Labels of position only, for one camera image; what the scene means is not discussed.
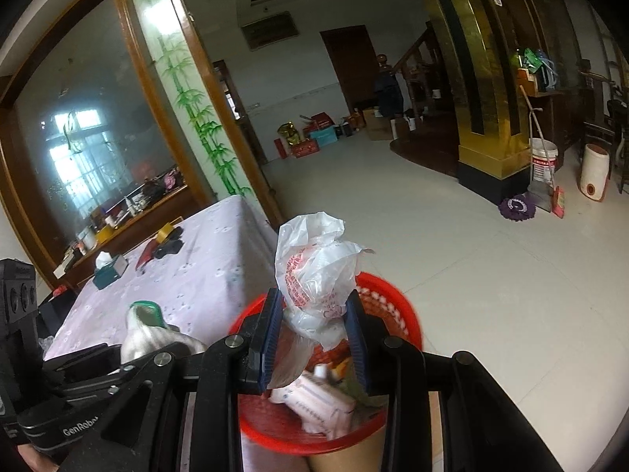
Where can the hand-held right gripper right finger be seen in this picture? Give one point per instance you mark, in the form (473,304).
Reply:
(356,344)

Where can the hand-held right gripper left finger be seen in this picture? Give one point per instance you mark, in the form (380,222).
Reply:
(271,344)

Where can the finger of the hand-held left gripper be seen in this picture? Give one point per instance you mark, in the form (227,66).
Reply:
(83,356)
(113,376)

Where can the red plastic basket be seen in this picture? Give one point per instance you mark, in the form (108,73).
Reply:
(393,305)

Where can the white packet green edge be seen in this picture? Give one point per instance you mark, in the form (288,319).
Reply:
(147,334)

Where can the white plastic bag red print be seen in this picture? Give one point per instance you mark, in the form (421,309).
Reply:
(314,275)

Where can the white printed carton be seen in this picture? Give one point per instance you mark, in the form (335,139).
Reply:
(319,403)

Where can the teal tissue box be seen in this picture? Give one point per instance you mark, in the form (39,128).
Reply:
(110,273)

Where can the tan cardboard barrel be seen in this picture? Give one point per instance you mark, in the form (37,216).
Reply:
(344,455)

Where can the dark red flat packet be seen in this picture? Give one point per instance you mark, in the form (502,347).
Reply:
(146,255)

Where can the black pouch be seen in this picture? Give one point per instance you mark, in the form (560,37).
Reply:
(168,249)

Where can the yellow tape roll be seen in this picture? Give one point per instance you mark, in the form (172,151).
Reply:
(169,233)

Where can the wooden counter ledge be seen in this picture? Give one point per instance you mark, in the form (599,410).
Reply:
(137,216)

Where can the red gift box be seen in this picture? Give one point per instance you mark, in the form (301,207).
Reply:
(304,148)

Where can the purple mop head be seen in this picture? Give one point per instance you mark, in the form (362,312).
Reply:
(516,206)

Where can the gold bag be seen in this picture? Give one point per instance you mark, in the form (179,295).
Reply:
(287,132)

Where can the cardboard box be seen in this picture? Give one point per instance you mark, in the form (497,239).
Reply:
(376,125)

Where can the broom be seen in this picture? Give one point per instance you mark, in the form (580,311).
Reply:
(558,204)

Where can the white bucket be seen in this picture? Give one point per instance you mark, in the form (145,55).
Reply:
(543,162)

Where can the brown wooden door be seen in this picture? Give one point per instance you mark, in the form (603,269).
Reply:
(351,69)

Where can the white cylinder bin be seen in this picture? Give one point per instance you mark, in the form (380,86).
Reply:
(593,172)

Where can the gold black pillar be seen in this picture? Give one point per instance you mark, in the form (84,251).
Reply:
(491,83)

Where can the bamboo wall sticker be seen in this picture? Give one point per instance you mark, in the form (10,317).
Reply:
(196,108)

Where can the framed wall plaque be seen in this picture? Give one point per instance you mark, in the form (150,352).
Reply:
(270,30)

